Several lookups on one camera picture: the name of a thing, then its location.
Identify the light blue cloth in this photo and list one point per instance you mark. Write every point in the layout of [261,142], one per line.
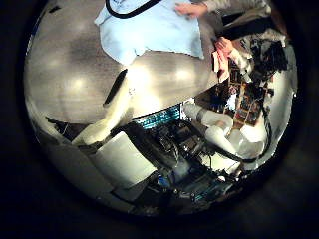
[156,31]

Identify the wooden shelf unit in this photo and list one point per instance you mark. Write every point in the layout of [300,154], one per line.
[247,99]

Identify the teal striped panel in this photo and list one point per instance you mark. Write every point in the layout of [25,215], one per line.
[159,117]

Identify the white box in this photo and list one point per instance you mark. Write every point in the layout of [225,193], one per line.
[124,159]

